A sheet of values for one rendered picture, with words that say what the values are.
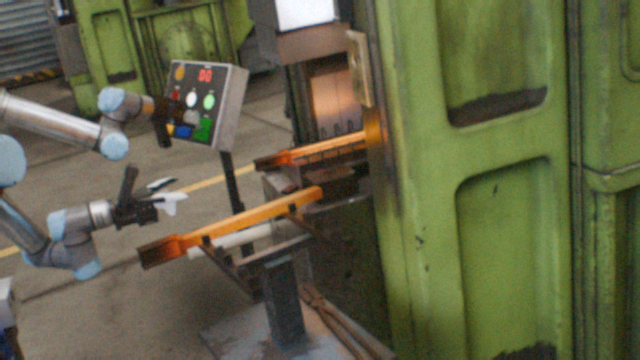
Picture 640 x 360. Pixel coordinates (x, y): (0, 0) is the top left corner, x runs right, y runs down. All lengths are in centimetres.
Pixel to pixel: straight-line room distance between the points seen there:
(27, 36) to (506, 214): 851
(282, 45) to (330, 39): 13
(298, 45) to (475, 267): 73
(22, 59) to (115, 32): 318
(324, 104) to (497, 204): 67
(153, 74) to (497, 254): 532
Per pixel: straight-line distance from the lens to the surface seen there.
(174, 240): 150
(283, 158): 197
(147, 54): 680
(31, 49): 986
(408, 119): 155
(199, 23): 688
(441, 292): 175
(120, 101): 214
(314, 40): 186
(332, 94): 219
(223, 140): 233
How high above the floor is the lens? 165
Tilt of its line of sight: 22 degrees down
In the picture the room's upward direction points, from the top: 9 degrees counter-clockwise
